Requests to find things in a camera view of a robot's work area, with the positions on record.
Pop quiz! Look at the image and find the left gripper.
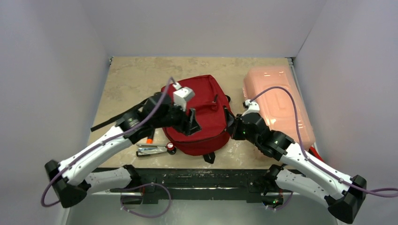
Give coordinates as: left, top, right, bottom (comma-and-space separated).
152, 99, 201, 135

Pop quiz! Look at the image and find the red backpack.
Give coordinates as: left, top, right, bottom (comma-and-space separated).
91, 75, 232, 164

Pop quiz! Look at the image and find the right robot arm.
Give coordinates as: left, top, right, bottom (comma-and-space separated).
226, 112, 367, 224

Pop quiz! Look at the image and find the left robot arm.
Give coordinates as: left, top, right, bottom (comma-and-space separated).
44, 88, 201, 208

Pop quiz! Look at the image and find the orange highlighter marker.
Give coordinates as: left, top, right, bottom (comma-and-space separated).
146, 129, 155, 144

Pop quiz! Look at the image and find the pink plastic storage box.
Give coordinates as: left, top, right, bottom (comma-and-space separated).
243, 66, 315, 150

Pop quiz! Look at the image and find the silver black stapler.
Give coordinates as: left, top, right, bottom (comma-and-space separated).
136, 143, 168, 157

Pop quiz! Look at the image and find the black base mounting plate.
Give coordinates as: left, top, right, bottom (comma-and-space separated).
90, 167, 294, 206

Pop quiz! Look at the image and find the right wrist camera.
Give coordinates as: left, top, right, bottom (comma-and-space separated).
242, 99, 260, 116

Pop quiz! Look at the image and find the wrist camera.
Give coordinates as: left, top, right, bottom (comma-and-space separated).
242, 99, 260, 116
172, 82, 195, 112

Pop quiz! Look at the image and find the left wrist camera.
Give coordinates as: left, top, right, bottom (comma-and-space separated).
172, 82, 195, 112

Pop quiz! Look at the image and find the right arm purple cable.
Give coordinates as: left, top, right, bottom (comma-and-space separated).
248, 86, 398, 211

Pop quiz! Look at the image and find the red handled tool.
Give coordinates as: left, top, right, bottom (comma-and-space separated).
308, 146, 324, 162

